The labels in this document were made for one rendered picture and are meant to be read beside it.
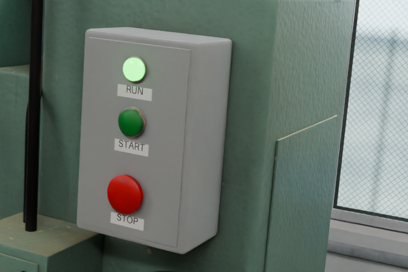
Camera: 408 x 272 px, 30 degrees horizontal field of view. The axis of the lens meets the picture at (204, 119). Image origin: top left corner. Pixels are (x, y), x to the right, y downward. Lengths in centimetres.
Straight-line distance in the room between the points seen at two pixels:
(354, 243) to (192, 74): 167
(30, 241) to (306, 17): 30
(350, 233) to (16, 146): 151
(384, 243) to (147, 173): 163
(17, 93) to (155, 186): 24
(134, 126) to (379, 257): 165
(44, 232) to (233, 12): 25
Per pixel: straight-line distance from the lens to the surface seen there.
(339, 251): 219
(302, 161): 69
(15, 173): 79
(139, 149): 57
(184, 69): 54
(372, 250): 217
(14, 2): 82
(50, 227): 69
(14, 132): 78
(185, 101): 55
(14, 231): 68
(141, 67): 56
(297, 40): 64
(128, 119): 57
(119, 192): 58
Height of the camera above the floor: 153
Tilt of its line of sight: 11 degrees down
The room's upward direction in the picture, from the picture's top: 4 degrees clockwise
